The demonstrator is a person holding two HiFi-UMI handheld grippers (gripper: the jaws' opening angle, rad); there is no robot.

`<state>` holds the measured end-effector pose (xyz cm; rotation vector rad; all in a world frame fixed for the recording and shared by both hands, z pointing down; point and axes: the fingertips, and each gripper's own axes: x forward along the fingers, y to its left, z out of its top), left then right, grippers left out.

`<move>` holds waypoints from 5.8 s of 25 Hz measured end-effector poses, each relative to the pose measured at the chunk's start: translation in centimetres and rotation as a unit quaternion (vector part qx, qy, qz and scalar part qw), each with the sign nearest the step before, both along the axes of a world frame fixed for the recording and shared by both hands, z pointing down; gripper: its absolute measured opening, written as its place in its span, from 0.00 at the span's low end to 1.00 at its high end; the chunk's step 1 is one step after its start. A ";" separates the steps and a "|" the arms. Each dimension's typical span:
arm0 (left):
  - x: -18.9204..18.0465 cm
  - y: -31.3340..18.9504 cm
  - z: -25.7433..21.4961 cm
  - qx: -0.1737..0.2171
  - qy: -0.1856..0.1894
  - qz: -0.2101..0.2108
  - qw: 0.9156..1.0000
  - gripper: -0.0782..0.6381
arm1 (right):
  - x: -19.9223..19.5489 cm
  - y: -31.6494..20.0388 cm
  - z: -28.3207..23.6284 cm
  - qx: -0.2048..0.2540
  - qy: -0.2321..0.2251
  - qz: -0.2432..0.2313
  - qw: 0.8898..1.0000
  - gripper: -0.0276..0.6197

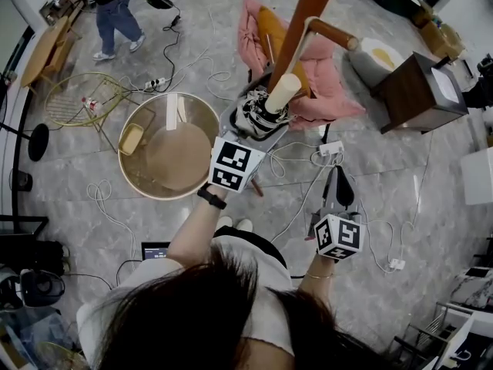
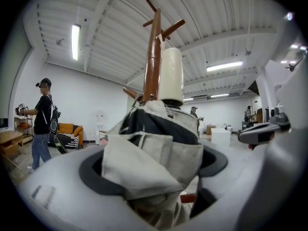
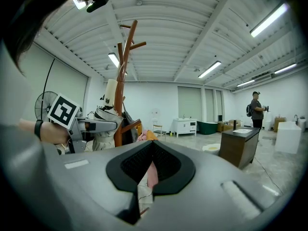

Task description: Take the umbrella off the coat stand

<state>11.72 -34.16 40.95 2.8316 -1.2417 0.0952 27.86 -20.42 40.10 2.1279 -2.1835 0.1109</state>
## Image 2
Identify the orange sofa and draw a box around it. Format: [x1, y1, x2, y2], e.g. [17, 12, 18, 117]
[49, 123, 84, 150]

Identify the black white patterned cushion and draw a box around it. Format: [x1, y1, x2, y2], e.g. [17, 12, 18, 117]
[57, 132, 80, 149]

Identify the brown wooden coat stand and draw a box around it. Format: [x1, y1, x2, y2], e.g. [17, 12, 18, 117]
[122, 0, 186, 105]

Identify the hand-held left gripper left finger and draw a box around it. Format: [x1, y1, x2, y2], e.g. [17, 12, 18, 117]
[16, 144, 154, 231]

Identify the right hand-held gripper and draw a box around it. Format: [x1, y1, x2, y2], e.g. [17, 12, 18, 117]
[237, 106, 292, 149]

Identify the white water dispenser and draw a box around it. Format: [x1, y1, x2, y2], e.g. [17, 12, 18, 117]
[95, 111, 107, 145]

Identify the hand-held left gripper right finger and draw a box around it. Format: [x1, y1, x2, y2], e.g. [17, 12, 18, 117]
[168, 76, 308, 231]

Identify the white box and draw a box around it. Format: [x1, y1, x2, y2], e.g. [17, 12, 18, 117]
[211, 128, 232, 147]

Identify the wooden desk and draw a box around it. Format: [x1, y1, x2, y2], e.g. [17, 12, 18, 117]
[0, 130, 30, 158]

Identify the metal shelf rack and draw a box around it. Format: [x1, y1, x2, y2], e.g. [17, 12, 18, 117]
[13, 115, 35, 137]

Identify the black ceiling camera mount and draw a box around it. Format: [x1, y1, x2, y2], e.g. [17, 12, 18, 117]
[285, 53, 307, 72]

